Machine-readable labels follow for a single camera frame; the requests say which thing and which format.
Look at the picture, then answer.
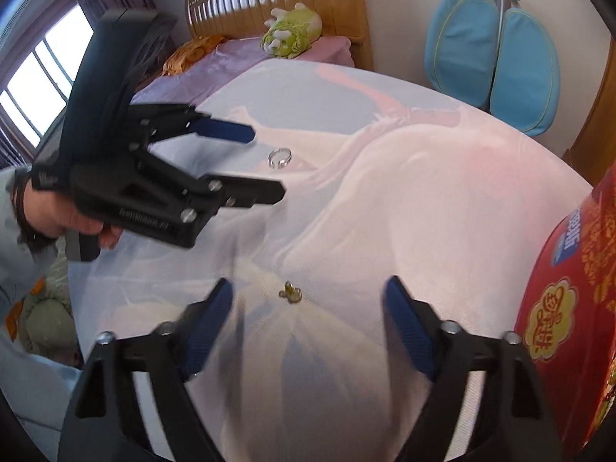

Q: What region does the yellow pillow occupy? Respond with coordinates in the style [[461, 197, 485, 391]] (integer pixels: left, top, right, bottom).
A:
[[161, 35, 227, 78]]

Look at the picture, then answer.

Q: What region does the person's left hand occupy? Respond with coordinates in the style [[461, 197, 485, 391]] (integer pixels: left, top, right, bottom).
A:
[[22, 187, 125, 250]]

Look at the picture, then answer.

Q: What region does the person's left forearm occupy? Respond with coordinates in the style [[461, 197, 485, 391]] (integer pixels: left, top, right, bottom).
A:
[[0, 166, 61, 309]]

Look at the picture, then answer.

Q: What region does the green cabbage plush toy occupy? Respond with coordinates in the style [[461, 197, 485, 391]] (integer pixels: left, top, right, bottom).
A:
[[260, 2, 323, 59]]

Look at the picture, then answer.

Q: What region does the window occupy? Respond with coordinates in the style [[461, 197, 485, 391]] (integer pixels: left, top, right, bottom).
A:
[[0, 2, 94, 155]]

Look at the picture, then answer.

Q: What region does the blue chair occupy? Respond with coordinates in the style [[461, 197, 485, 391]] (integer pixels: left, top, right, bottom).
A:
[[423, 0, 561, 138]]

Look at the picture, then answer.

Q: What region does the light blue quilt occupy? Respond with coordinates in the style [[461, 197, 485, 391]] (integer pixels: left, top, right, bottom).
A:
[[0, 332, 87, 444]]

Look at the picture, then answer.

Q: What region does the black wrist band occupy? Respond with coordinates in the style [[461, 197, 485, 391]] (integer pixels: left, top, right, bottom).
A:
[[12, 171, 56, 251]]

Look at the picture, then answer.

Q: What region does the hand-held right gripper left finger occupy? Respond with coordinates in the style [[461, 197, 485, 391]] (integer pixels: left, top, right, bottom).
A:
[[58, 276, 235, 462]]

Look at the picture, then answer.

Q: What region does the wooden wardrobe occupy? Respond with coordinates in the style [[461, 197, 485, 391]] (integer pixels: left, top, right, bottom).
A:
[[561, 24, 616, 188]]

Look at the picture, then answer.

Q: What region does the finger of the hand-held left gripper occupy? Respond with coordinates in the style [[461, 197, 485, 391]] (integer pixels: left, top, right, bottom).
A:
[[130, 103, 257, 153], [137, 154, 287, 244]]

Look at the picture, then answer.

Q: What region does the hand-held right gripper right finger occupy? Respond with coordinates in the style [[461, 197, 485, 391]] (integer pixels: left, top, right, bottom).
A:
[[382, 275, 564, 462]]

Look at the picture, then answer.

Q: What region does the wooden bed headboard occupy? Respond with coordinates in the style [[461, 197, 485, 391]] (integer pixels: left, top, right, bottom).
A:
[[185, 0, 375, 72]]

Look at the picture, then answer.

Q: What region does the pink bed sheet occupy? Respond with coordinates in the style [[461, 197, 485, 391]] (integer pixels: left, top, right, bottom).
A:
[[130, 36, 357, 107]]

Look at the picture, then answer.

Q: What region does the red round tin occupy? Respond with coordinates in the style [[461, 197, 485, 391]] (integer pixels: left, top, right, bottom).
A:
[[512, 164, 616, 458]]

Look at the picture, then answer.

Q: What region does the silver ring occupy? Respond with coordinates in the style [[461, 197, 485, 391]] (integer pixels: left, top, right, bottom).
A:
[[268, 147, 294, 169]]

